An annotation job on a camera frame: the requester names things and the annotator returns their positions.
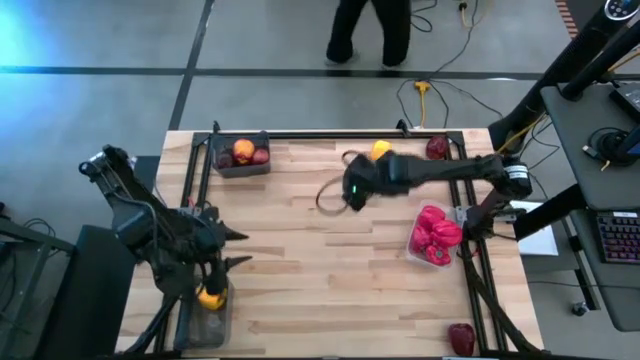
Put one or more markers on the backlit black keyboard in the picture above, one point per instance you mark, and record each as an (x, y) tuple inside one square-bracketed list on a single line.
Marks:
[(620, 237)]

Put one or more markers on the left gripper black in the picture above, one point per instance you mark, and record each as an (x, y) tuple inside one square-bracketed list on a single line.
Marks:
[(212, 250)]

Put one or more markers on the white paper sheet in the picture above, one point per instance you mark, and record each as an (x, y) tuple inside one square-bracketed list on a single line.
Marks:
[(540, 245)]

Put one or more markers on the black round stand base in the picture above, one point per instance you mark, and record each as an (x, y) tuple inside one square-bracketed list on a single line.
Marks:
[(612, 145)]

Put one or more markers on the round black dial device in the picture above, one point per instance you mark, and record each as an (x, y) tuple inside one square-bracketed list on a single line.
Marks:
[(622, 7)]

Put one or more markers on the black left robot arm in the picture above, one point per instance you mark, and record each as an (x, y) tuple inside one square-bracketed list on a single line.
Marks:
[(130, 215)]

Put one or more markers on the person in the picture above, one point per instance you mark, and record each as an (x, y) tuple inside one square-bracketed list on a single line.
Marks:
[(345, 30)]

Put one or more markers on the yellow bell pepper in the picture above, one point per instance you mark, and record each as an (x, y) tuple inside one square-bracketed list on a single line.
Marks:
[(207, 301), (380, 147)]

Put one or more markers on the orange-red bell pepper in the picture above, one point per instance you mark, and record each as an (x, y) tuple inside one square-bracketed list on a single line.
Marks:
[(243, 150)]

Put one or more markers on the clear plastic bin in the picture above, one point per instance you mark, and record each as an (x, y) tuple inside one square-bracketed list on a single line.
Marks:
[(412, 259)]

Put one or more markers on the grey desk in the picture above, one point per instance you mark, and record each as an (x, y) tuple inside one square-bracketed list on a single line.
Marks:
[(575, 150)]

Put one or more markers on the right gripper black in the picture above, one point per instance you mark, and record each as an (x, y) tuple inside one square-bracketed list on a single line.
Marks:
[(367, 177)]

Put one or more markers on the thick black stand post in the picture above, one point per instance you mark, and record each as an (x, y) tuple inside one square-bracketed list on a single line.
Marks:
[(550, 85)]

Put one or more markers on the dark translucent plastic bin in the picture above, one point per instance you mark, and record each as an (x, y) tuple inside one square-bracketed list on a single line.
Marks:
[(240, 171), (210, 330)]

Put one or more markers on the thin black stand post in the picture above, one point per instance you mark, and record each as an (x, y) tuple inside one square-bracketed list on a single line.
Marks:
[(600, 65)]

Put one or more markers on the black cabinet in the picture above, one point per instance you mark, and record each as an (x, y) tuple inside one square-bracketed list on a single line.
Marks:
[(95, 300)]

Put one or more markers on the black flat desk device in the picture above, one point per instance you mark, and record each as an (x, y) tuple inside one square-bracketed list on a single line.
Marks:
[(630, 97)]

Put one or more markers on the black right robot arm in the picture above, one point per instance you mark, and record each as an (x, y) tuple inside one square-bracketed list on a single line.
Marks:
[(450, 167)]

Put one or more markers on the dark red bell pepper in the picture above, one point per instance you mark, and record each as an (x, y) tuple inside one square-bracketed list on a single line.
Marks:
[(461, 339), (260, 156), (436, 147), (225, 160)]

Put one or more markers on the dark metal cart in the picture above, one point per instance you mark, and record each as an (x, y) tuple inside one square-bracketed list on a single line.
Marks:
[(30, 280)]

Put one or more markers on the black desk support beam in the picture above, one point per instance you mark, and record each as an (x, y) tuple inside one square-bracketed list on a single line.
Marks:
[(550, 215)]

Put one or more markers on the black caster wheel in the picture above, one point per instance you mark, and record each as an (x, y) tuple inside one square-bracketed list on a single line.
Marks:
[(580, 308)]

